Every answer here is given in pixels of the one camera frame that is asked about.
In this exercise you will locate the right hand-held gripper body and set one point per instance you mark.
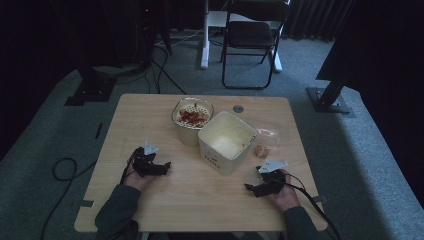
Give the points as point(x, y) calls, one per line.
point(271, 175)

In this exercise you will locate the person's left hand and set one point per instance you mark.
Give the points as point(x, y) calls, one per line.
point(137, 180)

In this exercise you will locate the grey tape piece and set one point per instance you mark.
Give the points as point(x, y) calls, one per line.
point(320, 199)
point(87, 203)

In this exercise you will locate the black slanted stand with base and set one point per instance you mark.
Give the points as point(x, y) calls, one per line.
point(330, 96)

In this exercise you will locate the cream strainer cup with scraps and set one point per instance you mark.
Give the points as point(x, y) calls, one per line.
point(192, 117)

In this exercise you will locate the grey round table grommet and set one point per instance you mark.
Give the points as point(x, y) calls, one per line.
point(238, 108)

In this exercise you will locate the small brown food piece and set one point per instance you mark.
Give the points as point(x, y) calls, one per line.
point(262, 151)

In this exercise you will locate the small black floor strip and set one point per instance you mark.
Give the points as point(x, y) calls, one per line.
point(98, 130)

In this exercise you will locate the clear plastic wrapper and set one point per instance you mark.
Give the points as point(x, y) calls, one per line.
point(268, 136)

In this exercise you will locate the cream square bin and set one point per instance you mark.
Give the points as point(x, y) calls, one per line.
point(226, 141)

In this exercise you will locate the person's right hand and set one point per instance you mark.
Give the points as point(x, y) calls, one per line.
point(286, 196)

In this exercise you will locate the black stand with flat base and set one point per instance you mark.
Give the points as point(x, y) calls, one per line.
point(91, 88)

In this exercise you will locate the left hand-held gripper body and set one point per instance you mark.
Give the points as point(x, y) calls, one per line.
point(144, 160)

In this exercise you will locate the dark curtain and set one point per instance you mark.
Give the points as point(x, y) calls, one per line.
point(316, 18)

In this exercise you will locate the black folding chair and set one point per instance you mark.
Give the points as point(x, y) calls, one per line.
point(251, 35)

